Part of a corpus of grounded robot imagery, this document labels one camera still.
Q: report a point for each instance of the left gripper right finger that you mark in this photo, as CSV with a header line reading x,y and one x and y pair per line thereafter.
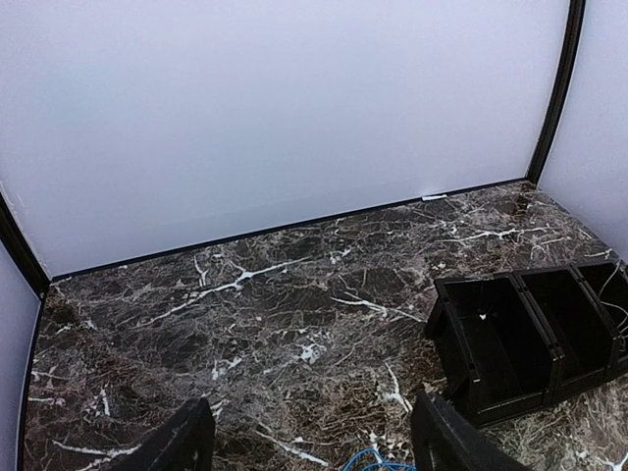
x,y
444,440

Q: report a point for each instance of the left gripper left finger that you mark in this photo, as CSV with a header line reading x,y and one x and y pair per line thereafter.
x,y
184,442

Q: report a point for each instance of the black bin near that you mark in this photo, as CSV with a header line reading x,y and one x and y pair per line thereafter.
x,y
498,360

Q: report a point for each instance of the black bin far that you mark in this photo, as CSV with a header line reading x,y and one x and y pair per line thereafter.
x,y
606,282

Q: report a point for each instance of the left black corner post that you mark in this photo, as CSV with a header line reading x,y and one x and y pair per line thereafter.
x,y
21,253

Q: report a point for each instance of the black corner post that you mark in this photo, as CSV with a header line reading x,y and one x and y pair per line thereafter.
x,y
21,253
561,84

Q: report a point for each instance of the right black corner post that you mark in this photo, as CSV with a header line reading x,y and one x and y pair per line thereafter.
x,y
561,84

